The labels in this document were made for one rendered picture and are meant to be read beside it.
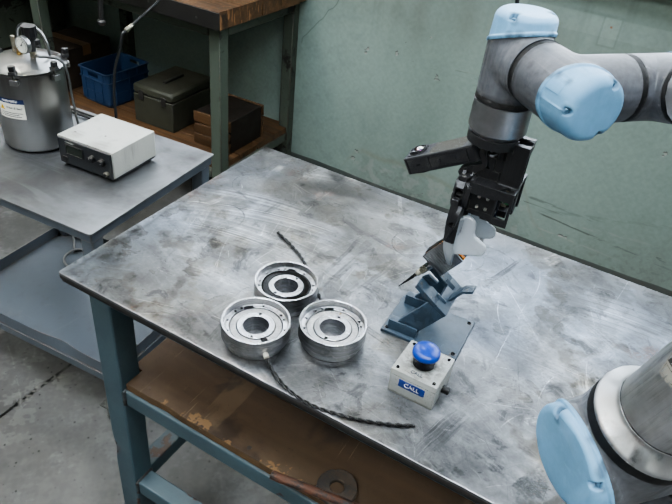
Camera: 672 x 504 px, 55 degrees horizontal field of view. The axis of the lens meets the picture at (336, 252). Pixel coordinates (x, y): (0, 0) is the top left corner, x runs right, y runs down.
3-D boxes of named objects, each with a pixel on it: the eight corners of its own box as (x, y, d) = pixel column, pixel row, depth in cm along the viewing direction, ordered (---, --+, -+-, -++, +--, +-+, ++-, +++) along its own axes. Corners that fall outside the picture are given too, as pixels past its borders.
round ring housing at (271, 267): (262, 274, 112) (263, 255, 110) (321, 285, 111) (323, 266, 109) (246, 313, 103) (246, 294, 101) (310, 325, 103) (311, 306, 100)
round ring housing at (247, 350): (214, 322, 101) (213, 302, 99) (278, 311, 105) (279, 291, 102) (229, 370, 93) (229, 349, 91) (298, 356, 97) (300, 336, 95)
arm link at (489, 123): (466, 101, 79) (485, 82, 85) (459, 135, 82) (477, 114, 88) (526, 118, 76) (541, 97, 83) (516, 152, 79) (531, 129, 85)
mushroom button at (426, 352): (403, 375, 92) (408, 350, 89) (414, 359, 95) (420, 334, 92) (428, 387, 91) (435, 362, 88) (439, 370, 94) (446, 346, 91)
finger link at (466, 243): (474, 284, 91) (491, 227, 86) (435, 269, 93) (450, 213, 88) (480, 274, 93) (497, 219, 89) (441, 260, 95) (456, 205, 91)
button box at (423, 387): (386, 389, 93) (391, 366, 90) (407, 360, 98) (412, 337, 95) (437, 414, 90) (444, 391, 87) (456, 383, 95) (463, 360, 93)
